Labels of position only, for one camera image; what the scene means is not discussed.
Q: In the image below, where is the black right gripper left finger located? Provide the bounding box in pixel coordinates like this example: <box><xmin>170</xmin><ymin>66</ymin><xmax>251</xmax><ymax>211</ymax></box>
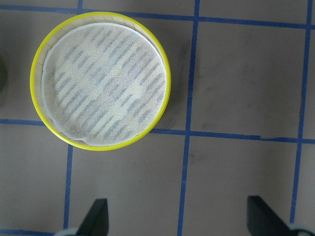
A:
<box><xmin>76</xmin><ymin>199</ymin><xmax>109</xmax><ymax>236</ymax></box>

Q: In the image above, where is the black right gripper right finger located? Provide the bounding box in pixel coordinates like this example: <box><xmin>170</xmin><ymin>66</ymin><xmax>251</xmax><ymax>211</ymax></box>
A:
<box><xmin>247</xmin><ymin>196</ymin><xmax>295</xmax><ymax>236</ymax></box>

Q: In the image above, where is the yellow bamboo steamer top tier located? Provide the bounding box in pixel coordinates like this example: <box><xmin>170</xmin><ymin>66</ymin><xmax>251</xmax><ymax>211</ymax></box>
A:
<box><xmin>30</xmin><ymin>12</ymin><xmax>171</xmax><ymax>151</ymax></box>

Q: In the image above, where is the white mesh steamer liner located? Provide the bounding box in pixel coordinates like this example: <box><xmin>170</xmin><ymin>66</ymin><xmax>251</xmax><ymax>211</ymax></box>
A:
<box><xmin>42</xmin><ymin>23</ymin><xmax>166</xmax><ymax>147</ymax></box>

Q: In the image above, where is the mint green plate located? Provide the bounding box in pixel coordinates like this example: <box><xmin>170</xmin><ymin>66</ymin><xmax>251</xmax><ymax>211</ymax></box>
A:
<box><xmin>0</xmin><ymin>59</ymin><xmax>7</xmax><ymax>92</ymax></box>

